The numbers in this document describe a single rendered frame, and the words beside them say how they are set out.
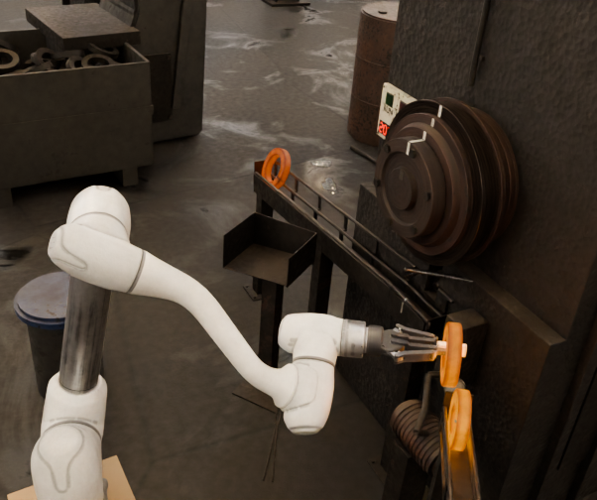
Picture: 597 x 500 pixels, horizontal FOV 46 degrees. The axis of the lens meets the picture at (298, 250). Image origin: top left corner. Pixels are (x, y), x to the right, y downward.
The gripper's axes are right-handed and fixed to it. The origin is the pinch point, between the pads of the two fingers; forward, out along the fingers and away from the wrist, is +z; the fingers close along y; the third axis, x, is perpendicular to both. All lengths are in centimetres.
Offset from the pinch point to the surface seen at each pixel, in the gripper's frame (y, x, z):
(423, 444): -8.0, -41.1, -1.9
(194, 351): -90, -87, -93
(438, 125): -45, 39, -7
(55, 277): -70, -42, -139
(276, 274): -68, -29, -54
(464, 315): -31.4, -12.6, 6.6
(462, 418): 5.4, -16.5, 4.6
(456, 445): 7.7, -23.8, 4.1
